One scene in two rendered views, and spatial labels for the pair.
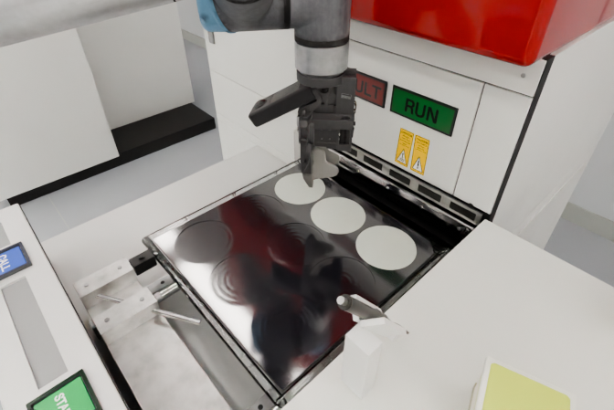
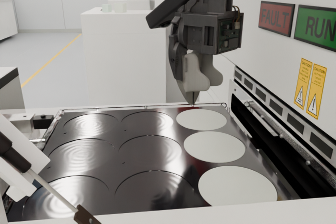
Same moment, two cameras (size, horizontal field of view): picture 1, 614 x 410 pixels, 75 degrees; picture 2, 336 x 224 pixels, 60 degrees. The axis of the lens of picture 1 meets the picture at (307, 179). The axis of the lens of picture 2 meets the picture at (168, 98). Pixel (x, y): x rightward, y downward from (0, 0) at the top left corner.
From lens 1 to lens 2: 38 cm
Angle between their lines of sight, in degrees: 35
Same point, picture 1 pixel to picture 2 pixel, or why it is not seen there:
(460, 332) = not seen: outside the picture
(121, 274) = (20, 119)
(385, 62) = not seen: outside the picture
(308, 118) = (181, 14)
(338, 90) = not seen: outside the picture
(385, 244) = (237, 185)
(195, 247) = (80, 125)
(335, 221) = (205, 148)
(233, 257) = (94, 139)
